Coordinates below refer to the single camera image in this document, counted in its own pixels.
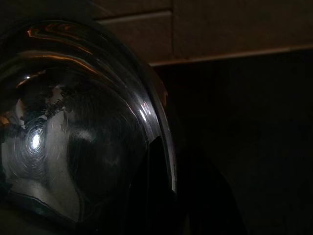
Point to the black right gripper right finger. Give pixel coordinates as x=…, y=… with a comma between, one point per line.
x=205, y=200

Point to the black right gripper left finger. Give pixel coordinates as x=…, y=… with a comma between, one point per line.
x=154, y=195

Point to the large steel bowl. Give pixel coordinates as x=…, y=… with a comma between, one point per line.
x=73, y=134

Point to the grey cabinet door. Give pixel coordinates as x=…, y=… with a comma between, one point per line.
x=232, y=29

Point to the grey drawer front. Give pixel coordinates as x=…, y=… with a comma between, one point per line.
x=134, y=6

